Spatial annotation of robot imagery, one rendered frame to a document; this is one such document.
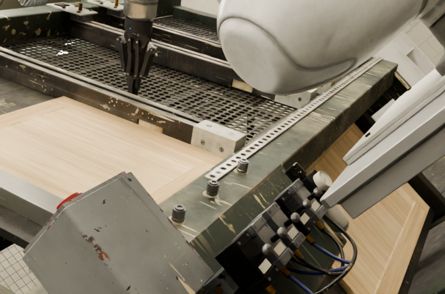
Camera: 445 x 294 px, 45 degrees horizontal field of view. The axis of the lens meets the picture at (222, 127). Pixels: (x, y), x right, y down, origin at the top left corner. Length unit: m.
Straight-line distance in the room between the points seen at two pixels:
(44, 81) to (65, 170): 0.51
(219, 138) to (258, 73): 0.75
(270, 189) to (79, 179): 0.42
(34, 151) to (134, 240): 0.70
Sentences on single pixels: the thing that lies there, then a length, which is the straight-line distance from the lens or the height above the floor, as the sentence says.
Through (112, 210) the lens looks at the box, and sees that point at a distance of 0.63.
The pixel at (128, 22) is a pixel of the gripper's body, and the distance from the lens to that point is 1.47.
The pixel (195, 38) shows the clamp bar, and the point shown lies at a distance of 2.26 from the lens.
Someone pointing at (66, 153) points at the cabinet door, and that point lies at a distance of 1.29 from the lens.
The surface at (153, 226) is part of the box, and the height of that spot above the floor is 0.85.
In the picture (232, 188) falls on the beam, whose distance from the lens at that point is 1.15.
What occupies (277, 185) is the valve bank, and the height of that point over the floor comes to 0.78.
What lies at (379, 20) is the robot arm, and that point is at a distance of 0.61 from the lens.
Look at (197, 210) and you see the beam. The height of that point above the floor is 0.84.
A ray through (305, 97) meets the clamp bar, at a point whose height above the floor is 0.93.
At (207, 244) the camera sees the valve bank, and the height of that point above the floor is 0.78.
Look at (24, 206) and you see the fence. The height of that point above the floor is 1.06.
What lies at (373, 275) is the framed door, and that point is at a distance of 1.84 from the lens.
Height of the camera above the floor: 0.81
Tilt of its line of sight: 7 degrees up
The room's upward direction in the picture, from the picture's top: 41 degrees counter-clockwise
